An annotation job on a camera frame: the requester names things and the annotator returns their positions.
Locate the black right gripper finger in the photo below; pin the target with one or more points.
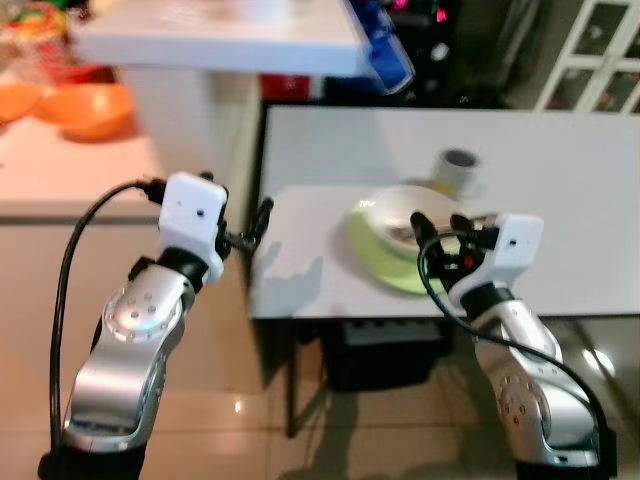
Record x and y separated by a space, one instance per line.
422 228
461 224

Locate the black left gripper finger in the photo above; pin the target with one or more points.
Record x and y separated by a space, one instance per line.
263 220
207 177

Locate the large orange bowl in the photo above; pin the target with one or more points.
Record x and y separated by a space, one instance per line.
90 112

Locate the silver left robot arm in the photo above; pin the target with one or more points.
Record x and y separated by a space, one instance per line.
130 340

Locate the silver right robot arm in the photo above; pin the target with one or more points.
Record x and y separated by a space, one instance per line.
525 390

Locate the white bowl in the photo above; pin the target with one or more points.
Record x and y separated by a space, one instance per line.
395 212

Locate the light green plate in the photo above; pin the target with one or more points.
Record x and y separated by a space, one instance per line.
385 262

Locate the grey cup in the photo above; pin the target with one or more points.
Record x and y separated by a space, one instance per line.
455 172

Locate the red box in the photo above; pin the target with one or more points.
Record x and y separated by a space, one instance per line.
290 87

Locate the black box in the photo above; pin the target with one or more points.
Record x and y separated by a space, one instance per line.
385 355

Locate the white kitchen island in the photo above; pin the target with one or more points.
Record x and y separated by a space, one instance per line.
200 45

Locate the black table leg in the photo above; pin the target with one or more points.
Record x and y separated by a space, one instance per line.
293 380

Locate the blue bag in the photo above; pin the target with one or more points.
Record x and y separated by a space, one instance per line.
385 50

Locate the small orange bowl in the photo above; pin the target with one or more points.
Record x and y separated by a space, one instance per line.
15 102

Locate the white glass door cabinet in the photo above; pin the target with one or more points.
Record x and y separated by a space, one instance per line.
595 60

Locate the colourful snack packet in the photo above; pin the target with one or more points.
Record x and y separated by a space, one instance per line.
35 35

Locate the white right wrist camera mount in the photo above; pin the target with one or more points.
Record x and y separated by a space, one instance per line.
514 250

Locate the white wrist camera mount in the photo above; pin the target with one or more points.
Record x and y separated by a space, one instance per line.
192 222
514 250

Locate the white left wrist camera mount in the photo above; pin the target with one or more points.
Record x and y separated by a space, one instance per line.
192 222

